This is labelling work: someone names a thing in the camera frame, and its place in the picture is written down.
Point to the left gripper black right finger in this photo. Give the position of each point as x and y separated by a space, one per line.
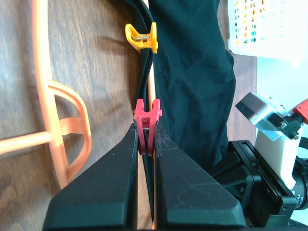
186 196

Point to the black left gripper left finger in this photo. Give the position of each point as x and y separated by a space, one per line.
104 197

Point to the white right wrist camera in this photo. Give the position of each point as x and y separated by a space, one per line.
279 133

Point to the red clothespin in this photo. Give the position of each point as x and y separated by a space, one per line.
146 123

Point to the orange clothespin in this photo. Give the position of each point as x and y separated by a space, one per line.
142 41

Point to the white clothespin basket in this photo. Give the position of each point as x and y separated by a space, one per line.
282 31

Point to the black underwear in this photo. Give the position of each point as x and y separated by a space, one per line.
194 77

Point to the pile of colourful clothespins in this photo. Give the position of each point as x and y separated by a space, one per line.
246 14

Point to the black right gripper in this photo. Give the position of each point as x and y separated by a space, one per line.
265 199

